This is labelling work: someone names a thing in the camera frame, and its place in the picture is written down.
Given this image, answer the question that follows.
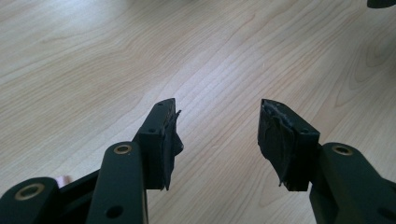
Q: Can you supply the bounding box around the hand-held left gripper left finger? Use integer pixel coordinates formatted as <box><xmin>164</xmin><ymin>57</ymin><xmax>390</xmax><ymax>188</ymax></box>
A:
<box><xmin>132</xmin><ymin>97</ymin><xmax>185</xmax><ymax>191</ymax></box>

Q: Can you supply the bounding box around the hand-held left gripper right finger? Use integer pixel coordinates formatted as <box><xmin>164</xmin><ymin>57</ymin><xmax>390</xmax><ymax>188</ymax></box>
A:
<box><xmin>257</xmin><ymin>98</ymin><xmax>321</xmax><ymax>192</ymax></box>

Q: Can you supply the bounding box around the dark object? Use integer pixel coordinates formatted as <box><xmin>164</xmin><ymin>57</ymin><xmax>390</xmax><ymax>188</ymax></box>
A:
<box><xmin>366</xmin><ymin>0</ymin><xmax>396</xmax><ymax>9</ymax></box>

